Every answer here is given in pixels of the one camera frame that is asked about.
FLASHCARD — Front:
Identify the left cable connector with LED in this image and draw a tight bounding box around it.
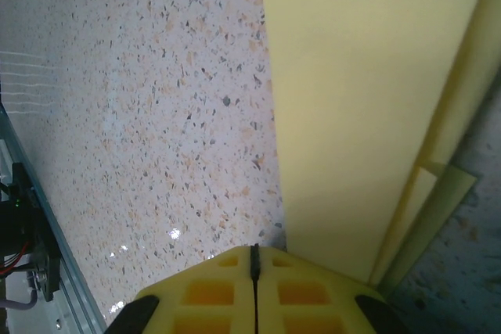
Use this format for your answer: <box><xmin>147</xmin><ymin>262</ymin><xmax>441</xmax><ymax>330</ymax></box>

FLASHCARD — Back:
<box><xmin>9</xmin><ymin>192</ymin><xmax>31</xmax><ymax>214</ymax></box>

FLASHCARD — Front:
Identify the aluminium mounting rail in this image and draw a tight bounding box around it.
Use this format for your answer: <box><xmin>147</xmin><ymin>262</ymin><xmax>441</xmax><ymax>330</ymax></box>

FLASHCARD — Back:
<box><xmin>0</xmin><ymin>101</ymin><xmax>107</xmax><ymax>334</ymax></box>

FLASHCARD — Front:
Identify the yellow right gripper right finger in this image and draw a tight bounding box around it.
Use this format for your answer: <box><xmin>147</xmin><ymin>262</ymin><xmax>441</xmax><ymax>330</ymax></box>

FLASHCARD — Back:
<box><xmin>257</xmin><ymin>245</ymin><xmax>409</xmax><ymax>334</ymax></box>

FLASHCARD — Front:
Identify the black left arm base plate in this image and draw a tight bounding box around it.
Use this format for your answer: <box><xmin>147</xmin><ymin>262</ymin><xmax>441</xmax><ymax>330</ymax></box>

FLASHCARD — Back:
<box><xmin>9</xmin><ymin>161</ymin><xmax>63</xmax><ymax>304</ymax></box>

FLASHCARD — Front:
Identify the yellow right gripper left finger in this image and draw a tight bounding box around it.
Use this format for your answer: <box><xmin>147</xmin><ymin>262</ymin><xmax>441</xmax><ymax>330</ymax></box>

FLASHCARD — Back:
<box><xmin>104</xmin><ymin>245</ymin><xmax>256</xmax><ymax>334</ymax></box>

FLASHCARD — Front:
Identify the yellow paper sheet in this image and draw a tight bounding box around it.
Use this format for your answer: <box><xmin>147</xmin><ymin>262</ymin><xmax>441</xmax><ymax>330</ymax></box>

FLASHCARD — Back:
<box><xmin>258</xmin><ymin>0</ymin><xmax>501</xmax><ymax>287</ymax></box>

